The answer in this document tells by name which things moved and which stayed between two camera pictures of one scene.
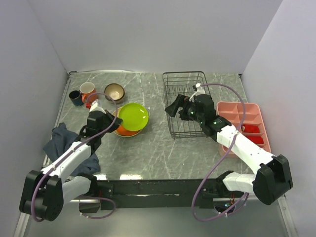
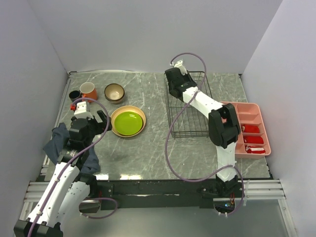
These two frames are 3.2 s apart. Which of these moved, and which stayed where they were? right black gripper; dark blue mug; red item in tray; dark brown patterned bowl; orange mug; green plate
Moved: right black gripper; green plate
Stayed: orange mug; dark blue mug; red item in tray; dark brown patterned bowl
